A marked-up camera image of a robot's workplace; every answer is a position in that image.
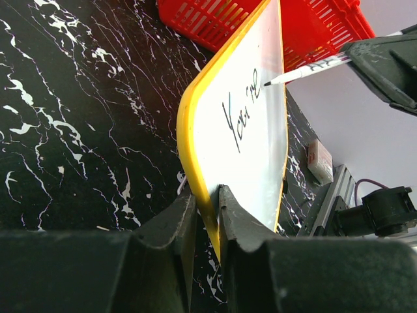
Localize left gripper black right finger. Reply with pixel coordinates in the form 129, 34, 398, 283
219, 185, 416, 312

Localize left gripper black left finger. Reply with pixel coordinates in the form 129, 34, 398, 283
1, 188, 197, 312

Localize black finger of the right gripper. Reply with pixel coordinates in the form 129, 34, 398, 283
341, 32, 416, 115

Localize white marker black cap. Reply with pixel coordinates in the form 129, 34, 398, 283
264, 24, 417, 87

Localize white board yellow frame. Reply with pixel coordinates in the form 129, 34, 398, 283
177, 1, 288, 253

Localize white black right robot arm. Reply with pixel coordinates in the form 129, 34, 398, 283
315, 27, 416, 237

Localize red plastic shopping basket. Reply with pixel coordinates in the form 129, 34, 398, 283
155, 0, 376, 84

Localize small pink white box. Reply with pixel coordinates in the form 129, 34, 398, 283
308, 139, 334, 186

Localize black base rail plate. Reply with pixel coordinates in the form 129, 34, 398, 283
296, 164, 356, 237

